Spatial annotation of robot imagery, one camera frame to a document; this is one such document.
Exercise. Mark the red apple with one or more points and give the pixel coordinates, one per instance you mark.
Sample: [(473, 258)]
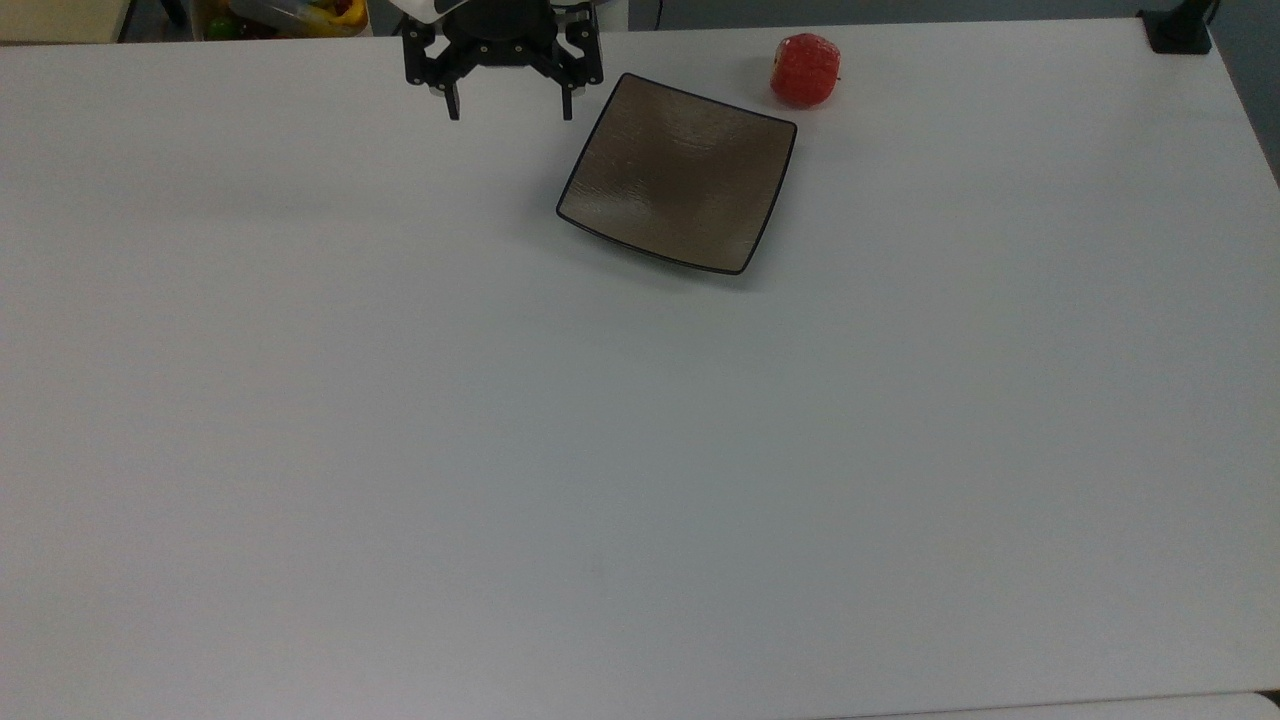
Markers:
[(805, 70)]

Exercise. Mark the yellow toy fruit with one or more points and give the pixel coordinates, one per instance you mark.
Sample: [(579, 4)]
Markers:
[(335, 18)]

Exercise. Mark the black table clamp mount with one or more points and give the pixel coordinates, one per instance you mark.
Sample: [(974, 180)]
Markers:
[(1180, 28)]

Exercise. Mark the beige cabinet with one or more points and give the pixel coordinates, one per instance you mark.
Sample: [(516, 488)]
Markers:
[(60, 20)]

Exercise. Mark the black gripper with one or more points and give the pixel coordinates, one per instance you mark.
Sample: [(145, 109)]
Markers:
[(500, 40)]

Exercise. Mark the clear plastic fruit bin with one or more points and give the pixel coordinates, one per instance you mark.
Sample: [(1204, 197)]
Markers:
[(285, 18)]

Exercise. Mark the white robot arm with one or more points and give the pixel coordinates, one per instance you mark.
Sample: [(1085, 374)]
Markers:
[(425, 7)]

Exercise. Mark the green toy fruit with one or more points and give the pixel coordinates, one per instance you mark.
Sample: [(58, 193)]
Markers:
[(219, 27)]

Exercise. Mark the square brown ceramic plate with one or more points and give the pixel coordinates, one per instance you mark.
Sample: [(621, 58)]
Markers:
[(678, 172)]

